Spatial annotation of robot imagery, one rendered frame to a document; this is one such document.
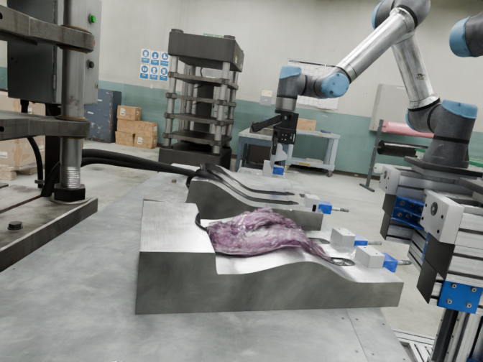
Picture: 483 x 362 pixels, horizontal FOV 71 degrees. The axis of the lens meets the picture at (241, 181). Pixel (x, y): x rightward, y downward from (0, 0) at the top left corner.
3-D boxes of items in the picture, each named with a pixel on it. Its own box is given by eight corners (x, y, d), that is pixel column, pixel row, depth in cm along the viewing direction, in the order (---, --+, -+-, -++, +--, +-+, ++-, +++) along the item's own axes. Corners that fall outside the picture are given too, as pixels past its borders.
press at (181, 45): (231, 167, 649) (246, 54, 605) (217, 184, 499) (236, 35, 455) (184, 160, 656) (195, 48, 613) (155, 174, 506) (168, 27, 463)
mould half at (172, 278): (333, 250, 92) (341, 212, 89) (398, 307, 67) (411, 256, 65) (140, 246, 78) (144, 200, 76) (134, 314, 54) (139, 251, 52)
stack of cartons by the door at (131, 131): (157, 148, 762) (160, 110, 745) (152, 149, 730) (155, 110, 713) (121, 142, 769) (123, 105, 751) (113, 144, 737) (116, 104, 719)
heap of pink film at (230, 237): (302, 233, 84) (307, 203, 83) (339, 268, 68) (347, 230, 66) (198, 230, 77) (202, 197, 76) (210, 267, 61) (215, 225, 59)
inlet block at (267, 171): (295, 178, 130) (298, 164, 129) (297, 181, 125) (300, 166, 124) (261, 173, 131) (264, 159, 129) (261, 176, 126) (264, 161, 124)
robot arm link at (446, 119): (451, 137, 118) (461, 98, 115) (422, 133, 130) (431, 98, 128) (479, 141, 120) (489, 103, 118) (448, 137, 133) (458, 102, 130)
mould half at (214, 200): (305, 215, 120) (312, 178, 117) (318, 244, 95) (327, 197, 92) (166, 195, 121) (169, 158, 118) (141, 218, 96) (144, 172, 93)
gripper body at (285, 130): (294, 146, 121) (300, 112, 119) (269, 143, 122) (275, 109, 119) (292, 144, 129) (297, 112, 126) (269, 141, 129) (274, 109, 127)
